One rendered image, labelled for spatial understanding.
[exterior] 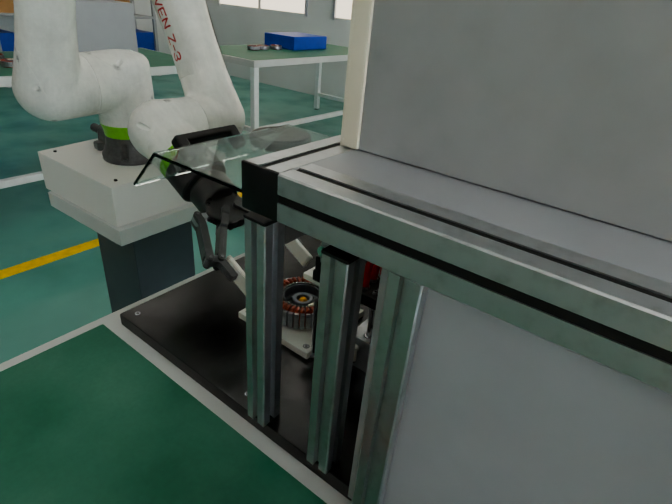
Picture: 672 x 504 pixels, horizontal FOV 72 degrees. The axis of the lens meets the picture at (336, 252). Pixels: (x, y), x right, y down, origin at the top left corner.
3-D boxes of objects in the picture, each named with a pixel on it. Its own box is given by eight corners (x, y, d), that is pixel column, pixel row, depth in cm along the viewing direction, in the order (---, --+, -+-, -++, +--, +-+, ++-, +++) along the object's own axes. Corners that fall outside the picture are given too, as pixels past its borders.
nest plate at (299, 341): (238, 317, 77) (238, 311, 76) (298, 282, 88) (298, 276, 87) (306, 359, 69) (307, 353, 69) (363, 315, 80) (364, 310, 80)
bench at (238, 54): (188, 131, 444) (182, 46, 407) (315, 107, 580) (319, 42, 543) (254, 154, 398) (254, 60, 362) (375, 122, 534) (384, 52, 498)
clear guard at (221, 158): (133, 185, 62) (127, 141, 59) (262, 152, 79) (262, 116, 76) (321, 278, 46) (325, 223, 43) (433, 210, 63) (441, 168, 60)
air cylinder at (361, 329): (345, 361, 70) (348, 332, 67) (372, 337, 75) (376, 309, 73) (373, 377, 67) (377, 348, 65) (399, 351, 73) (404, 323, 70)
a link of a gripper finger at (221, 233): (231, 205, 79) (223, 203, 79) (227, 257, 72) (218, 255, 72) (224, 220, 82) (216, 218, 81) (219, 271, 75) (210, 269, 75)
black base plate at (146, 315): (121, 324, 76) (119, 313, 75) (349, 214, 122) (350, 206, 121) (350, 502, 53) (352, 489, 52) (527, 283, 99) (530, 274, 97)
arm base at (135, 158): (73, 142, 124) (68, 119, 121) (127, 132, 134) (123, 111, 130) (120, 170, 110) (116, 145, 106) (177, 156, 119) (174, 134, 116)
